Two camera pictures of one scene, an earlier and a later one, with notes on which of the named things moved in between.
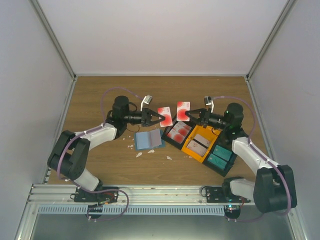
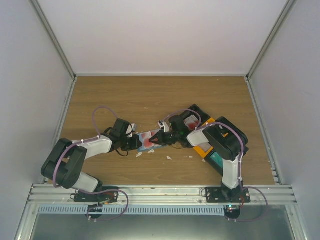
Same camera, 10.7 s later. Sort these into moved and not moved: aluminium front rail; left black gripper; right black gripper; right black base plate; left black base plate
Moved: left black gripper; right black gripper
Not moved: right black base plate; left black base plate; aluminium front rail
